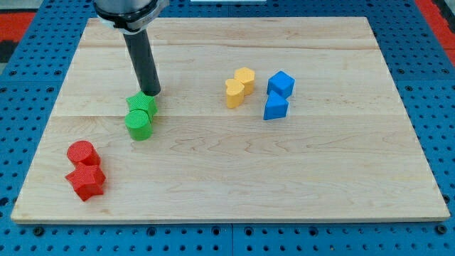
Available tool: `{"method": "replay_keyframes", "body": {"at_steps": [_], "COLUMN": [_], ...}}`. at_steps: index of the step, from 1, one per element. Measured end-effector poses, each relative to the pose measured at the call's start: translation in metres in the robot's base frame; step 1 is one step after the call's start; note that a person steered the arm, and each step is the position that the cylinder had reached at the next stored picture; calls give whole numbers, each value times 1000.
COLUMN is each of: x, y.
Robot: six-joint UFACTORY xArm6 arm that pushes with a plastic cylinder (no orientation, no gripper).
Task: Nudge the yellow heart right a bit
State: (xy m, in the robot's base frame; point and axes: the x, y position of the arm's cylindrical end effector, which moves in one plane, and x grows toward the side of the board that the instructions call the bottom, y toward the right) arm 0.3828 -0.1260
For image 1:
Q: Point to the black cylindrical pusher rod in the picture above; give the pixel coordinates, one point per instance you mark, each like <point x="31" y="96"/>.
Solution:
<point x="141" y="55"/>

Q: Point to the yellow heart block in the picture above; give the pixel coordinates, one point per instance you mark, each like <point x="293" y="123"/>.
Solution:
<point x="234" y="93"/>

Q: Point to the green star block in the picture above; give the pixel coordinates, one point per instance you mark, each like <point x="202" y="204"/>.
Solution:
<point x="140" y="101"/>

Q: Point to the green cylinder block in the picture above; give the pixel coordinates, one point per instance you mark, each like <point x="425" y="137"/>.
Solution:
<point x="138" y="125"/>

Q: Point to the yellow hexagon block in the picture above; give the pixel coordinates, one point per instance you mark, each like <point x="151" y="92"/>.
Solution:
<point x="247" y="77"/>

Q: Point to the red cylinder block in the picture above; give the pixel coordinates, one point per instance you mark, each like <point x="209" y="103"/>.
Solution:
<point x="83" y="152"/>

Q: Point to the light wooden board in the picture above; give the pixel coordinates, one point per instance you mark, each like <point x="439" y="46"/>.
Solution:
<point x="346" y="151"/>

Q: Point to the red star block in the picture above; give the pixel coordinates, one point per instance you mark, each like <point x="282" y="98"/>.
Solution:
<point x="87" y="181"/>

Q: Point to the blue cube block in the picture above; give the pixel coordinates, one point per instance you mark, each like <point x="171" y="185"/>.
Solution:
<point x="281" y="83"/>

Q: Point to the blue triangle block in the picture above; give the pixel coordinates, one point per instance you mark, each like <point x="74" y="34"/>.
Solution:
<point x="275" y="107"/>

